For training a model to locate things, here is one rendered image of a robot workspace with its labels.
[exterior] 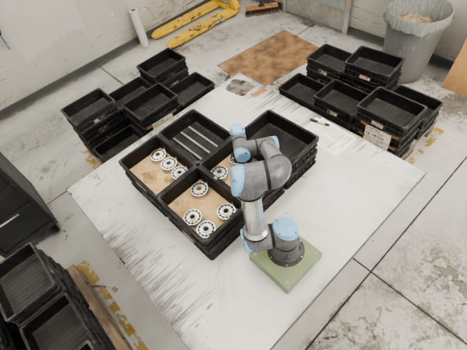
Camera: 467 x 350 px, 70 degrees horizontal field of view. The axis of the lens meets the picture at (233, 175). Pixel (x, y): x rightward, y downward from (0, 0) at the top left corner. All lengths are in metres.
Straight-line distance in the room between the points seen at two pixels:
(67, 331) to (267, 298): 1.23
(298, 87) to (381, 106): 0.86
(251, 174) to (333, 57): 2.53
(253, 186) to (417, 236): 1.82
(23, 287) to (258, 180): 1.73
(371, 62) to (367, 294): 1.98
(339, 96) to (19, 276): 2.75
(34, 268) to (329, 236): 1.82
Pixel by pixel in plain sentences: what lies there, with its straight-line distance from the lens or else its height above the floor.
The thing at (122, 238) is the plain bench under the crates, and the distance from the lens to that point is 2.06.
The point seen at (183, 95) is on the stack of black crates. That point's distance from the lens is 3.31.
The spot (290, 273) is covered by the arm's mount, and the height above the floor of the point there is 0.76.
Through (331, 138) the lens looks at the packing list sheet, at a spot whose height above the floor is 0.70.
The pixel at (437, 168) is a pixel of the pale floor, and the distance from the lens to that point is 3.27.
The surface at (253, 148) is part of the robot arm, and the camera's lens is 1.60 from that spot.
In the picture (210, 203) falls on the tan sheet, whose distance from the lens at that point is 1.85.
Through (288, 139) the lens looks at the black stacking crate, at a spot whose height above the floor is 0.83.
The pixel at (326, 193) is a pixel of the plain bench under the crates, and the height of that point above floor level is 0.70.
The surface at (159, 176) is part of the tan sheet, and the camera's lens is 2.06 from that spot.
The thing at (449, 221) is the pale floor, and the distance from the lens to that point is 2.98.
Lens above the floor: 2.35
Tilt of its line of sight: 51 degrees down
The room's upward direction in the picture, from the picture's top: 11 degrees counter-clockwise
